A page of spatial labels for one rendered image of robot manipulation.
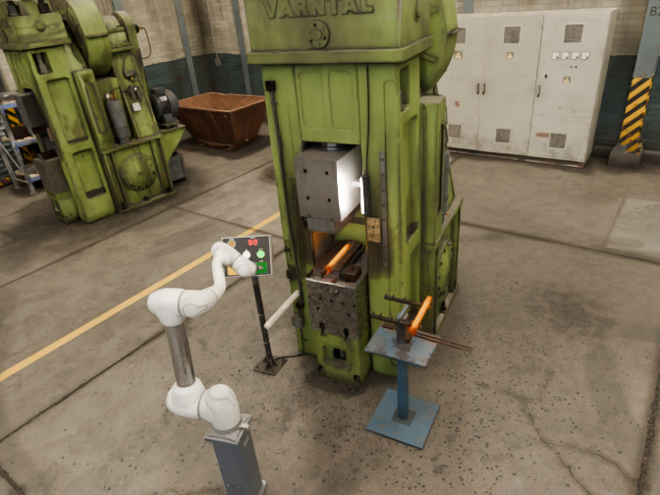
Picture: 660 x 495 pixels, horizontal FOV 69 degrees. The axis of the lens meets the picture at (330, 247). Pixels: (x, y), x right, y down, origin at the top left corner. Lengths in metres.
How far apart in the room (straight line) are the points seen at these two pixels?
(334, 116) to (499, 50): 5.23
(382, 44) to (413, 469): 2.51
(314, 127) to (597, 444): 2.68
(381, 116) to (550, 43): 5.16
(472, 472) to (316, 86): 2.52
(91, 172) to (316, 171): 4.94
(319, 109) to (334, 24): 0.50
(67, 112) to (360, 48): 5.15
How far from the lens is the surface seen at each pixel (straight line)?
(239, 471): 3.00
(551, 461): 3.53
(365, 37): 2.78
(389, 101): 2.84
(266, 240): 3.36
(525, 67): 7.91
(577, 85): 7.80
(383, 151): 2.92
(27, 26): 7.10
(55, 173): 7.56
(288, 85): 3.09
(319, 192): 3.03
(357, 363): 3.63
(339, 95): 2.95
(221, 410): 2.69
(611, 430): 3.81
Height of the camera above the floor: 2.69
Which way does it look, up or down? 29 degrees down
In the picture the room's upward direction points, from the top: 5 degrees counter-clockwise
